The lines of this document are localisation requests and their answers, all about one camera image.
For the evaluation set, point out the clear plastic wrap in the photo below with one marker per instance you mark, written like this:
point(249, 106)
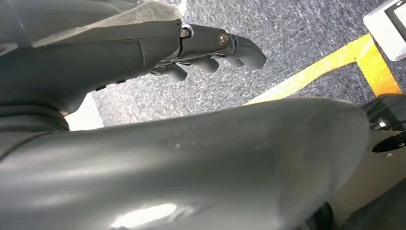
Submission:
point(152, 12)

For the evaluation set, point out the white device with dark screen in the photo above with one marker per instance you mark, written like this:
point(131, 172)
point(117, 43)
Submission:
point(380, 31)

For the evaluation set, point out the white flat panel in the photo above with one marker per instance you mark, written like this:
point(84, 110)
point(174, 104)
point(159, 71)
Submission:
point(84, 117)

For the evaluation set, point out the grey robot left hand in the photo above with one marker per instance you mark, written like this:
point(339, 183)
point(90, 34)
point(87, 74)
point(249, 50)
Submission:
point(190, 158)

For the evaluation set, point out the yellow floor tape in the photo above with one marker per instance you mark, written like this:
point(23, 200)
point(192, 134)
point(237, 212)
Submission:
point(317, 73)

